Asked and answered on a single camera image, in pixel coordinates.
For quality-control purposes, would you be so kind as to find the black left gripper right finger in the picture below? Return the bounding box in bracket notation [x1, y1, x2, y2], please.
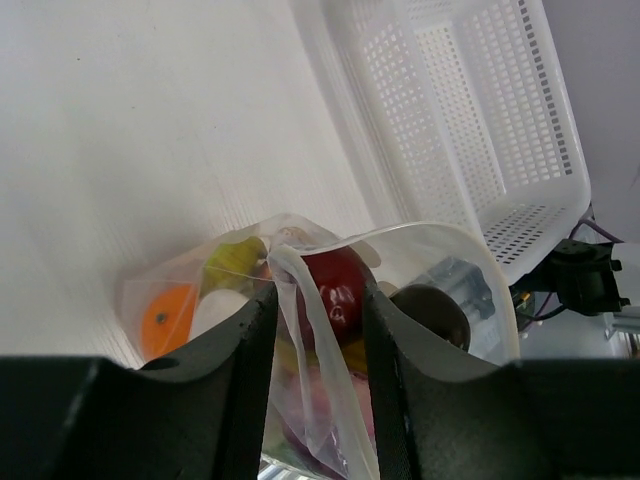
[363, 283, 639, 479]

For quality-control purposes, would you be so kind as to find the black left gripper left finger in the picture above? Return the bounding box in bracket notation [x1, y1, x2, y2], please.
[1, 287, 278, 479]

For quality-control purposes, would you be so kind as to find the orange toy orange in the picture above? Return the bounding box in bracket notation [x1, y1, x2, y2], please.
[140, 284, 196, 361]

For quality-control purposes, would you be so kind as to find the dark purple toy plum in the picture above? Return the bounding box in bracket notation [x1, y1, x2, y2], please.
[390, 284, 471, 352]

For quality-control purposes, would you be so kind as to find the white toy radish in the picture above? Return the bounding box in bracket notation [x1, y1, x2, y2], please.
[188, 289, 249, 341]

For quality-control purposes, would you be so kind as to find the clear zip top bag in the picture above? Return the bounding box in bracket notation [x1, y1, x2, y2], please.
[119, 214, 520, 466]

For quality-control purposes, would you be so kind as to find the yellow toy banana bunch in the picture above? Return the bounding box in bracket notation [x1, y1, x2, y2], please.
[200, 236, 267, 297]

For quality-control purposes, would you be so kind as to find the dark red toy apple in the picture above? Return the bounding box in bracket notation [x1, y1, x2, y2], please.
[302, 247, 373, 346]

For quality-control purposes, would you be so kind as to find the white perforated plastic basket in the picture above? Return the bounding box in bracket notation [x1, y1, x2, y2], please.
[291, 1, 591, 283]

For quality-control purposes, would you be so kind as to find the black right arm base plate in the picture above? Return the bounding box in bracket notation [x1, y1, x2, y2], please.
[512, 239, 632, 316]

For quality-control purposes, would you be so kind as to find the silver aluminium front rail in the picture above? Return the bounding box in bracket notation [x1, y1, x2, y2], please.
[605, 309, 639, 359]

